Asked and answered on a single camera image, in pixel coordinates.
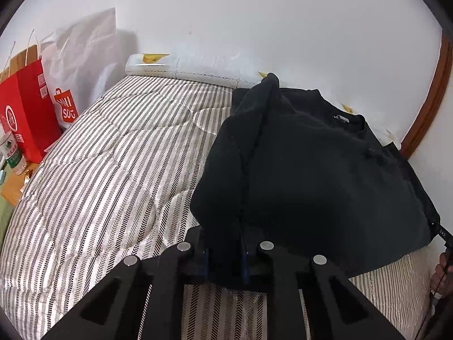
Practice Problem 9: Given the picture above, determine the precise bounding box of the white bag with red logo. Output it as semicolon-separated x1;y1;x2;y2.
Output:
40;41;89;131

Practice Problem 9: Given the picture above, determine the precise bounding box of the clear plastic water bottle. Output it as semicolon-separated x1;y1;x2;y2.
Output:
0;122;27;176

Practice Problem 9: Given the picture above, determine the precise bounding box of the striped quilted bed cover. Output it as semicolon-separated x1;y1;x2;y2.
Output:
0;74;439;340

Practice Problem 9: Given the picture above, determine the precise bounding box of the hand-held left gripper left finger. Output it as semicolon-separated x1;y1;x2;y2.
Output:
40;225;213;340

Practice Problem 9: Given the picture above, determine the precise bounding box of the white folded pillow mat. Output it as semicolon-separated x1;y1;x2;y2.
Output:
125;52;402;149

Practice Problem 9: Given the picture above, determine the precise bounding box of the brown wooden door frame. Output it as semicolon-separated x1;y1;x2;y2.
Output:
400;30;453;160

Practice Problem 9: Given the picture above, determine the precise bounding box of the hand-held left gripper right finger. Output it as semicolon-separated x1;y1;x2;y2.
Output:
239;228;407;340

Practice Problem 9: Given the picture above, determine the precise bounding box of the black t-shirt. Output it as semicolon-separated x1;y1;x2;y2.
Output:
190;73;441;291

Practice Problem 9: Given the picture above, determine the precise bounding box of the person's right hand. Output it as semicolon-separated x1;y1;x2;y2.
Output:
430;251;453;291

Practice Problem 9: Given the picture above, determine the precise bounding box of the red paper shopping bag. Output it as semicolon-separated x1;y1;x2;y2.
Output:
0;30;64;163

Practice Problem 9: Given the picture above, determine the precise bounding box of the green rug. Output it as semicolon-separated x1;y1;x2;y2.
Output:
0;195;15;243

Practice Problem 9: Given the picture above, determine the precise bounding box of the wooden nightstand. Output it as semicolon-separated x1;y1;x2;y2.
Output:
0;161;39;206

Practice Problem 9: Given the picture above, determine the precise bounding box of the large wrinkled white bag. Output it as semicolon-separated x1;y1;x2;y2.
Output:
40;6;119;104

